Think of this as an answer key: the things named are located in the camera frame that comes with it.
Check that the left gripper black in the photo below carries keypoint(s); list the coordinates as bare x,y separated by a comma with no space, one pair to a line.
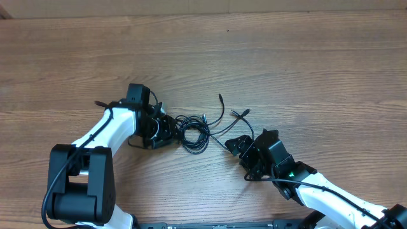
168,132

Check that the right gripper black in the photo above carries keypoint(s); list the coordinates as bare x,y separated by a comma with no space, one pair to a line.
241,143

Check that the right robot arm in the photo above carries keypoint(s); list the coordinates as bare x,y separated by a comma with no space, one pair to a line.
332,206

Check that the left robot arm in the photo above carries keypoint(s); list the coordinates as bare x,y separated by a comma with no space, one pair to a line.
81,188

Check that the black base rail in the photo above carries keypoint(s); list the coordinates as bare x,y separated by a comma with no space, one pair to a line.
274,224

